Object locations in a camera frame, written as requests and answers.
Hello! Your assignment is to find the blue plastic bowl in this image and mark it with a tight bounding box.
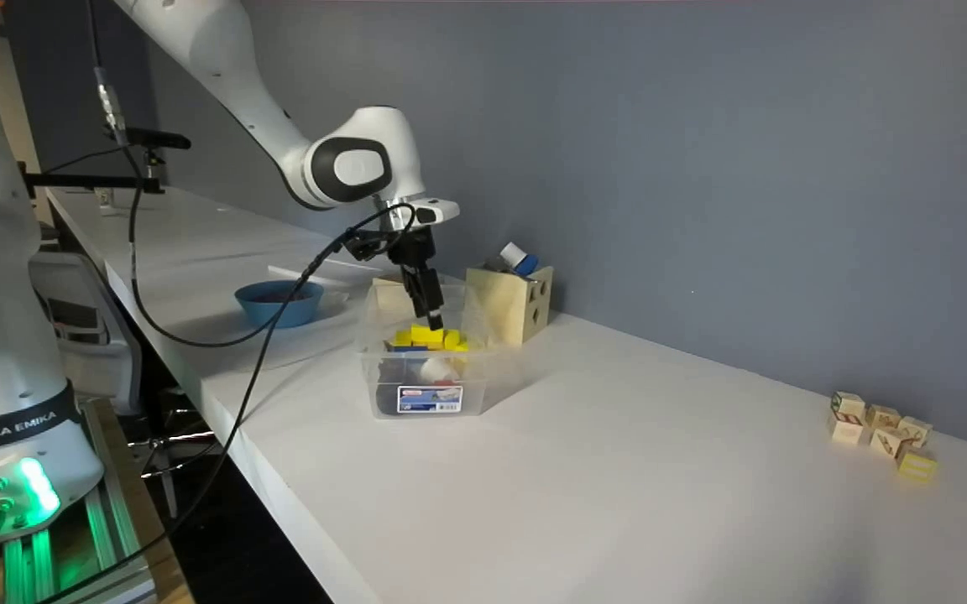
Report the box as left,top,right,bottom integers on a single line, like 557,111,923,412
232,278,329,333

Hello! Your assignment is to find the small wooden letter block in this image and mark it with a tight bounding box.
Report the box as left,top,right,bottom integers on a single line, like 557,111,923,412
895,412,937,450
869,426,910,463
864,403,903,437
829,417,865,450
829,390,869,426

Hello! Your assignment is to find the wooden shape sorter box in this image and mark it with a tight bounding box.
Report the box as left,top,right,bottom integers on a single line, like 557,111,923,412
463,258,557,348

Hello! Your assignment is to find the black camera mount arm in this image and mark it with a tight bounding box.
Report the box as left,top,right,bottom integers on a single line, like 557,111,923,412
13,157,172,201

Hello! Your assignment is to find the white control box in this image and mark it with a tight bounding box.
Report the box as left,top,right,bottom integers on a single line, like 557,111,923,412
35,249,144,417

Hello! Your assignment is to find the yellow toy piece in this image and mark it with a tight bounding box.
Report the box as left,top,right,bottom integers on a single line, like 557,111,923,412
386,318,473,357

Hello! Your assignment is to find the yellowish wooden letter block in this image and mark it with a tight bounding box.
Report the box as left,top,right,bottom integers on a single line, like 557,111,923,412
895,445,943,486

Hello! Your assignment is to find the clear plastic container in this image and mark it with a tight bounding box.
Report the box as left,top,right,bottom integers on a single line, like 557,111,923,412
360,291,545,418

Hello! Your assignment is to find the black stereo camera bar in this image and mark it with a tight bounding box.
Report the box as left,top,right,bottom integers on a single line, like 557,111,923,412
120,123,193,155

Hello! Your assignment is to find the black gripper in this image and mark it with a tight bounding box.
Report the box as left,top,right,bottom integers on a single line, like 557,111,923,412
383,220,449,333

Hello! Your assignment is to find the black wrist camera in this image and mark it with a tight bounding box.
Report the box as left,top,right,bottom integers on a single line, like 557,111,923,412
342,224,395,263

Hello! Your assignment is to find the robot mounting platform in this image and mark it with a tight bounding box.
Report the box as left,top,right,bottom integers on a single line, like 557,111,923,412
0,390,193,604

